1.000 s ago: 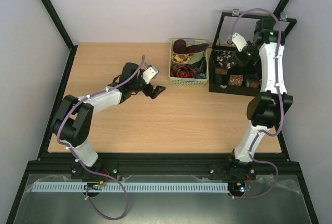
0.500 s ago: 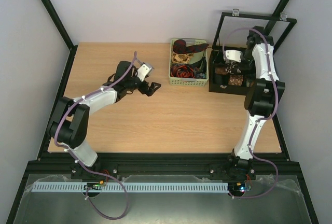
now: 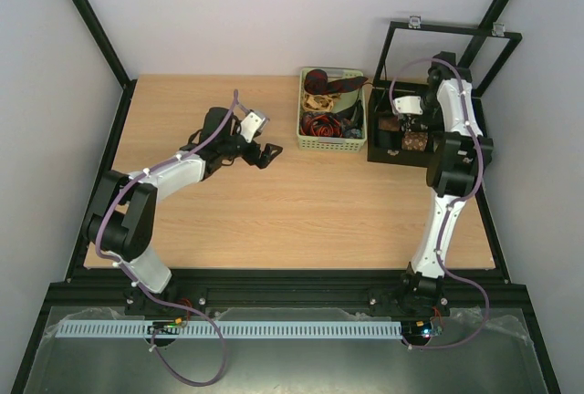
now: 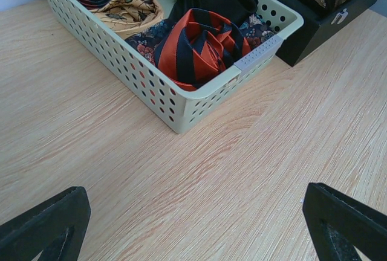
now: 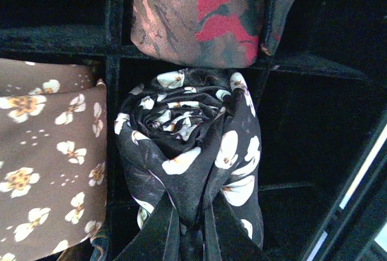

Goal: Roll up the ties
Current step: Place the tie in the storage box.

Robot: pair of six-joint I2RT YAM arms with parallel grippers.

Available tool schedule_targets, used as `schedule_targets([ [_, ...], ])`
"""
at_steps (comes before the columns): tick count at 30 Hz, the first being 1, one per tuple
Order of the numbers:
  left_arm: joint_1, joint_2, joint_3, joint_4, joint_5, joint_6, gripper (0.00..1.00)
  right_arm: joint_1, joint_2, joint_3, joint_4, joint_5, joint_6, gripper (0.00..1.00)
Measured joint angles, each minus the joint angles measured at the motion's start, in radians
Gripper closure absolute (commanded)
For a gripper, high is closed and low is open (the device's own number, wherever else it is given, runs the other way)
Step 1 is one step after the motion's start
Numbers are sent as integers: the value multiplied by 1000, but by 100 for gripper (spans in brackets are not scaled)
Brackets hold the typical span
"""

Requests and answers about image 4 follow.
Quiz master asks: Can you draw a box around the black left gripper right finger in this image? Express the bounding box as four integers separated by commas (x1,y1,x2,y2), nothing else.
302,182,386,260

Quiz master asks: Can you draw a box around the red navy striped tie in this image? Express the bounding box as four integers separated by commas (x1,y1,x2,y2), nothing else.
154,8,252,91

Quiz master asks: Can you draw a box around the navy floral brocade tie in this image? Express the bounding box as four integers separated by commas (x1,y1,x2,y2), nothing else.
125,13,276,66

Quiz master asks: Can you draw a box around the beige patterned tie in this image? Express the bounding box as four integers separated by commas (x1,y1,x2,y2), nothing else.
90,0,164,39

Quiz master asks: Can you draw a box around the light green plastic basket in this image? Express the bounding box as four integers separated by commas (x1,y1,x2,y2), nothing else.
47,0,304,134

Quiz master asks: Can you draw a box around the black tie storage box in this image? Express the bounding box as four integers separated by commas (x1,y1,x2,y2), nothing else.
276,0,377,66

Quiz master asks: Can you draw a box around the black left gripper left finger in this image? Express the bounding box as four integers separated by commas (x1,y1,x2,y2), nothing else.
1,187,91,260

